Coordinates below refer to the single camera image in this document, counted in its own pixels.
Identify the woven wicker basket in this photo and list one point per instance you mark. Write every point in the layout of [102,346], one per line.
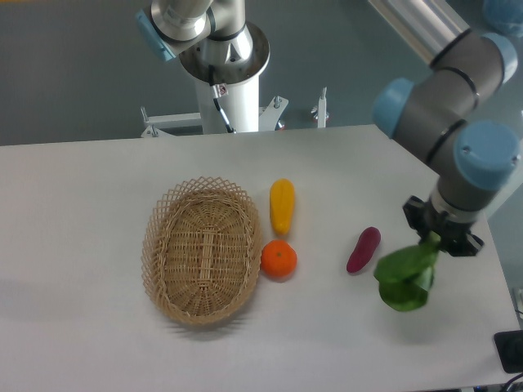
[202,250]

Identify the purple sweet potato toy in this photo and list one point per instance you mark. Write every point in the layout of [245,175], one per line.
[365,247]

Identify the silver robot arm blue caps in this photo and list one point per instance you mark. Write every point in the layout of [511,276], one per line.
[473,160]

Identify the orange fruit toy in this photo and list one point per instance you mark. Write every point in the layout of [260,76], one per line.
[278,259]

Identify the blue plastic bag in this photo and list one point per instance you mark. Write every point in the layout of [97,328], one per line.
[504,15]

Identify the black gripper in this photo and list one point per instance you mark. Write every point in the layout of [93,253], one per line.
[452,226]

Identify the green bok choy vegetable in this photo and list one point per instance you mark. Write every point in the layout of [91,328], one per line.
[405,277]

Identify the white metal stand frame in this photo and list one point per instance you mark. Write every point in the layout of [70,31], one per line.
[270,118]

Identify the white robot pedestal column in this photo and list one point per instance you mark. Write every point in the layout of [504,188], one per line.
[226,76]

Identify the black device at table corner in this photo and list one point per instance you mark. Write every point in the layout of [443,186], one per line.
[509,348]

